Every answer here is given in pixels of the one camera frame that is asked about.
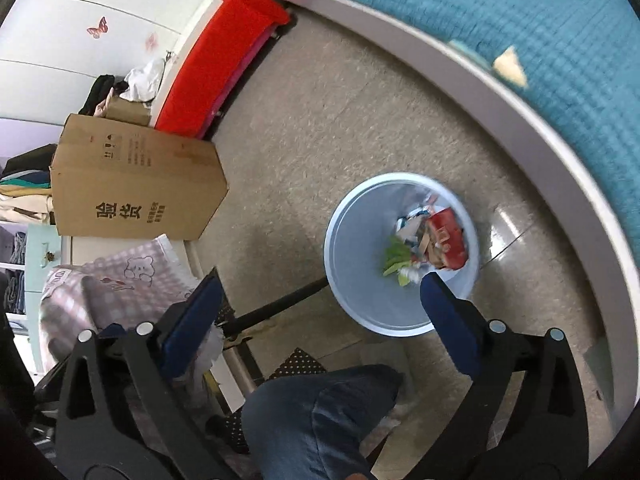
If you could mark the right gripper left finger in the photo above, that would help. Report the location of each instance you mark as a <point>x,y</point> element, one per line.
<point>119,417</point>

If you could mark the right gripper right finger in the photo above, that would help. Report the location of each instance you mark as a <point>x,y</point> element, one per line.
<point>524,416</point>

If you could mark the red brown snack box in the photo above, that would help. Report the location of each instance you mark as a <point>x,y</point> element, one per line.
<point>442,241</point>

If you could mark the grey metal trash bin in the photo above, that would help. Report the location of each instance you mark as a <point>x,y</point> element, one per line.
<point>384,237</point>

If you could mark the pink checkered tablecloth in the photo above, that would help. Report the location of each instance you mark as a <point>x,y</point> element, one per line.
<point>133,286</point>

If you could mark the person's leg in jeans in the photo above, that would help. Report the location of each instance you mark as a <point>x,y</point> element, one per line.
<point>311,426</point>

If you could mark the teal drawer unit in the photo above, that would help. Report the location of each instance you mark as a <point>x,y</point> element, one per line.
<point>39,240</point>

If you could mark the large cardboard box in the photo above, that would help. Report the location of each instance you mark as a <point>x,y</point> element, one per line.
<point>117,180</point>

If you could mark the small cardboard box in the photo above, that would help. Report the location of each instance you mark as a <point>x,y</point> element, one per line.
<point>121,110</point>

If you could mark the black clothes pile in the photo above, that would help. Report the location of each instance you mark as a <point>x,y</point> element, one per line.
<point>100,90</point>

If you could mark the white plastic bag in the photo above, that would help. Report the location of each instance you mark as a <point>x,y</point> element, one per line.
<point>144,82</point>

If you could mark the teal bed mattress sheet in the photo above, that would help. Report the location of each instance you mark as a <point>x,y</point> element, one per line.
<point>581,62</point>

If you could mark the white wardrobe doors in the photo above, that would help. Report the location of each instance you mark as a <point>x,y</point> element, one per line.
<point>53,50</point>

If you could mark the red storage bench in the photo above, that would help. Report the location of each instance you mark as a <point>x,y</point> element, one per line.
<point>208,72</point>

